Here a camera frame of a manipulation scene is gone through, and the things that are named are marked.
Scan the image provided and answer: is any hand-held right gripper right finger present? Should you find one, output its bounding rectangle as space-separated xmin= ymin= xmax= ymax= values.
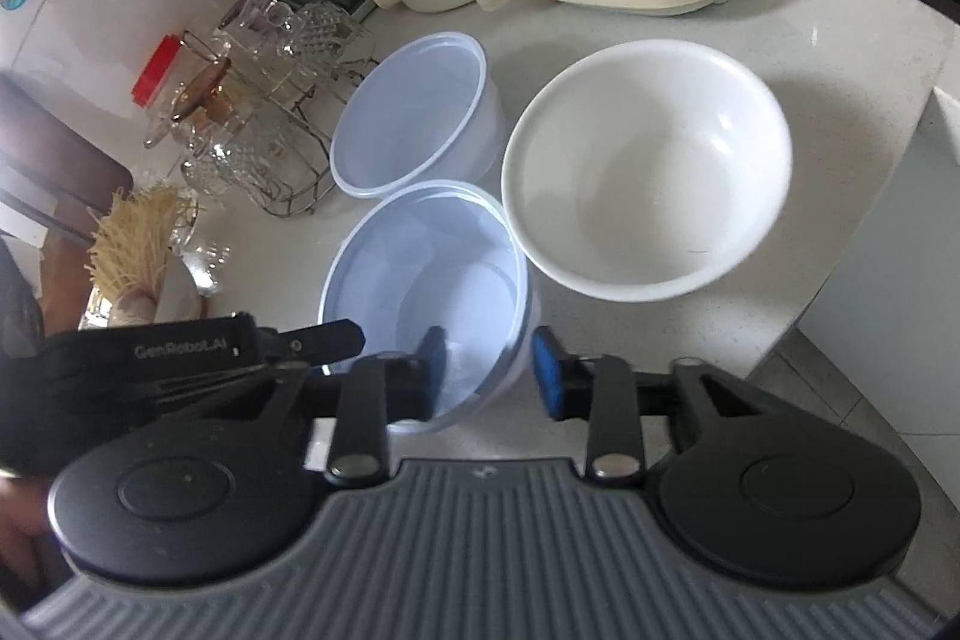
xmin=531 ymin=326 xmax=758 ymax=485

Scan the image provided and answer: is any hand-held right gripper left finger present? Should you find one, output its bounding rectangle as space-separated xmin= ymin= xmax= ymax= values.
xmin=217 ymin=326 xmax=451 ymax=487

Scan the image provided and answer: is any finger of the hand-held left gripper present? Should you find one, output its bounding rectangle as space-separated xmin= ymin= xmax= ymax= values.
xmin=255 ymin=319 xmax=367 ymax=365

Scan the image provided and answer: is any translucent plastic bowl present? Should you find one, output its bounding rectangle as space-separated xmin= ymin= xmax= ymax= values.
xmin=320 ymin=179 xmax=541 ymax=435
xmin=330 ymin=32 xmax=507 ymax=199

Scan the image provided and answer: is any plain white bowl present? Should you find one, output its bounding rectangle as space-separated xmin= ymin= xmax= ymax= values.
xmin=501 ymin=38 xmax=794 ymax=302

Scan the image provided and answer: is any person's left hand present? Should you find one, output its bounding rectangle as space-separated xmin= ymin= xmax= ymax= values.
xmin=0 ymin=475 xmax=65 ymax=611

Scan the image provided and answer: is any garlic bulb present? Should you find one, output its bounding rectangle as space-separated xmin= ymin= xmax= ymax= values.
xmin=105 ymin=287 xmax=162 ymax=326

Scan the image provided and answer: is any white garlic bowl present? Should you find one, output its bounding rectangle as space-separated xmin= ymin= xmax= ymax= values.
xmin=82 ymin=250 xmax=211 ymax=330

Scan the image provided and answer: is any bundle of dry noodles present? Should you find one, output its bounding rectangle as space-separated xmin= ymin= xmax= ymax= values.
xmin=86 ymin=182 xmax=200 ymax=304

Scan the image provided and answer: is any dark brown cutting board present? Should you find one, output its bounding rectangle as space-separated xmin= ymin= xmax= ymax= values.
xmin=0 ymin=70 xmax=136 ymax=251

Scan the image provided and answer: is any amber glass cup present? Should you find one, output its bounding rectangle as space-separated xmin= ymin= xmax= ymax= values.
xmin=171 ymin=59 xmax=233 ymax=124

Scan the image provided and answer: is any red-lidded clear jar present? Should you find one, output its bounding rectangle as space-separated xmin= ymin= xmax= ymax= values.
xmin=131 ymin=32 xmax=233 ymax=161

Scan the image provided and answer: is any cluster of cut-glass cups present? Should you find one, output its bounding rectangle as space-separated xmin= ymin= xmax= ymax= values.
xmin=142 ymin=0 xmax=376 ymax=210

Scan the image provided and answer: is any wire cup rack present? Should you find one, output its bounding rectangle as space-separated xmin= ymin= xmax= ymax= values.
xmin=180 ymin=29 xmax=380 ymax=221

